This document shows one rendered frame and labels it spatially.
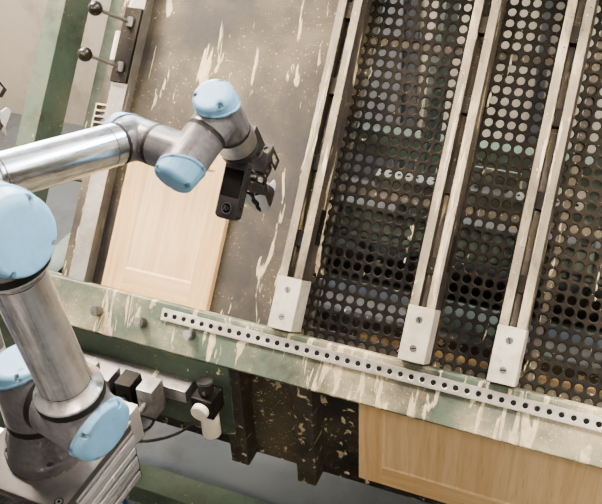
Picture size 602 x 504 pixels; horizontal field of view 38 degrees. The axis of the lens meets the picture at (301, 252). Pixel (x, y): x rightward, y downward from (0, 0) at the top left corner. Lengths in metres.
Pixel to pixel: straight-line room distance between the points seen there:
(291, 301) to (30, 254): 0.95
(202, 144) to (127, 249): 0.88
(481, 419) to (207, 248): 0.79
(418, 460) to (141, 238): 0.97
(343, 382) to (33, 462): 0.74
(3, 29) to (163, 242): 3.21
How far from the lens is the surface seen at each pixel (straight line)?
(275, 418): 2.62
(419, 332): 1.97
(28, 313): 1.30
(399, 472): 2.55
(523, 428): 1.97
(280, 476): 2.97
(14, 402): 1.57
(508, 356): 1.94
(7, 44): 5.34
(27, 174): 1.39
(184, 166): 1.45
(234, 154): 1.57
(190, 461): 3.05
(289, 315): 2.05
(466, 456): 2.42
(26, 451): 1.65
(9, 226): 1.19
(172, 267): 2.24
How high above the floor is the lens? 2.25
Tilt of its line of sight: 35 degrees down
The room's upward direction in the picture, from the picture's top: 3 degrees counter-clockwise
